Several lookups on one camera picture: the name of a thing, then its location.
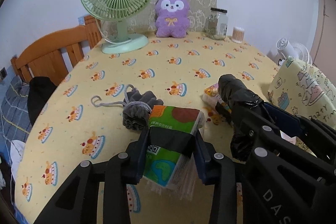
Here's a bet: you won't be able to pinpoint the cotton swab container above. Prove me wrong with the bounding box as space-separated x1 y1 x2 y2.
231 27 245 44

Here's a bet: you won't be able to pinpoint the grey drawstring pouch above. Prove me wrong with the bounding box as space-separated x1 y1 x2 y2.
91 84 164 131

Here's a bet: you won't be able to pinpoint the wooden chair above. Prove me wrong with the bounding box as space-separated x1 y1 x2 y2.
11 15 102 85

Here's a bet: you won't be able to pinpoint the black cloth on chair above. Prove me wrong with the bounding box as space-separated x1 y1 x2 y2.
27 76 57 126

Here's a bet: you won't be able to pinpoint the white clothes on bed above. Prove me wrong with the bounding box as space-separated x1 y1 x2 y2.
1 140 25 181

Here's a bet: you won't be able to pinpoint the black plastic bag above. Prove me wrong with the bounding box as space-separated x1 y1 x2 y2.
218 74 263 162

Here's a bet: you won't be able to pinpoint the purple plush bunny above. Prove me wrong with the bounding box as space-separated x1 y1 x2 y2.
155 0 190 38

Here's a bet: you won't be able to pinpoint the yellow patterned storage box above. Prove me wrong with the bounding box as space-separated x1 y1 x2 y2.
268 57 336 128

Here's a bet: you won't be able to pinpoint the yellow cartoon tissue pack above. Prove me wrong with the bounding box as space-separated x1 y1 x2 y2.
202 83 231 117

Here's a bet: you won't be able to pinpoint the blue plaid bedding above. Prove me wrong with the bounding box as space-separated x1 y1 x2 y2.
0 74 32 169

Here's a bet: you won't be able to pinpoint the wall power socket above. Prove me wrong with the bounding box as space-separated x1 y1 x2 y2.
0 68 7 81

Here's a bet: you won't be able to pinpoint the white standing fan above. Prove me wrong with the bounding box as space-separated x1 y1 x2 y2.
276 38 312 65

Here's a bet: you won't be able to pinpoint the glass jar with lid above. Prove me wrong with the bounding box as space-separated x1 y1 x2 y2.
205 7 228 40

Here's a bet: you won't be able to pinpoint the green tissue pack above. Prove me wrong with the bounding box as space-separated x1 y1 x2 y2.
143 105 205 201

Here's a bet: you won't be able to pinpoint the yellow cake-print tablecloth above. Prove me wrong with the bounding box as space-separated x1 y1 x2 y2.
14 31 316 224

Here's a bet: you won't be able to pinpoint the beige door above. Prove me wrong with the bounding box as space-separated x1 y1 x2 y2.
310 0 336 84

